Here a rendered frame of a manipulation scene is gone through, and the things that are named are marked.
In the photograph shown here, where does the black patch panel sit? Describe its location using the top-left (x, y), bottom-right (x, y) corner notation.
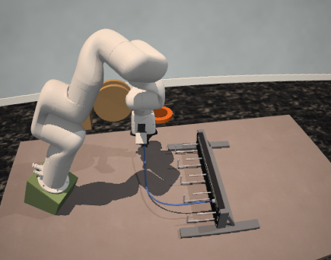
top-left (168, 129), bottom-right (260, 238)

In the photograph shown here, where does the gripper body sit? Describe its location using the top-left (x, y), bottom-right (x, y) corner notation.
top-left (132, 110), bottom-right (156, 135)

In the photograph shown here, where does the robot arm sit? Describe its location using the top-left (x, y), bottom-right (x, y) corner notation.
top-left (31, 29), bottom-right (168, 194)

